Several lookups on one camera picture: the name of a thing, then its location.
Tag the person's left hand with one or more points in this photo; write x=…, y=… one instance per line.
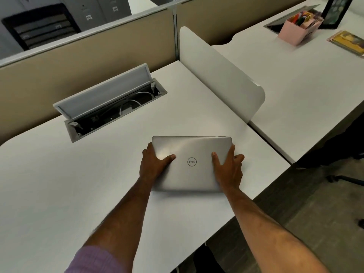
x=150, y=164

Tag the person's right hand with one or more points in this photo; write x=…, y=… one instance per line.
x=229, y=174

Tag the person's right thumb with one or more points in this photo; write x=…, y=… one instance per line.
x=216, y=161

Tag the person's left thumb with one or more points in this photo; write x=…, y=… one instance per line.
x=168, y=159

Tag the silver laptop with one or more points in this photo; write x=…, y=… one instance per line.
x=196, y=173

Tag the person's right forearm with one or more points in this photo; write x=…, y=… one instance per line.
x=264, y=233

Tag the person's left forearm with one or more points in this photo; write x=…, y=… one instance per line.
x=122, y=216

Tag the white desk divider panel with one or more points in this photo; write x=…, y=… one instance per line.
x=219, y=76

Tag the black chair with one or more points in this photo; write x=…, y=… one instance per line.
x=206, y=260

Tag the purple sleeve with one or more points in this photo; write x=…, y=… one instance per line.
x=95, y=261

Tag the black office chair base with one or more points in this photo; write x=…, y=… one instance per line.
x=348, y=179

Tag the beige partition panel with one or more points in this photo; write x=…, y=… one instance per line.
x=227, y=17
x=57, y=68

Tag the pink desk organiser box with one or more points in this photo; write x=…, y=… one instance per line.
x=295, y=32

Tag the grey file cabinet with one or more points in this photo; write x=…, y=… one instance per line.
x=96, y=11

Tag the bunch of coloured pens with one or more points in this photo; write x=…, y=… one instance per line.
x=305, y=19

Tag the yellow book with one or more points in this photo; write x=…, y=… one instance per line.
x=348, y=42

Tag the black tablet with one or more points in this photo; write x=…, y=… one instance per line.
x=337, y=11

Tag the grey partition post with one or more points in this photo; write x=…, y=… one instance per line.
x=175, y=31

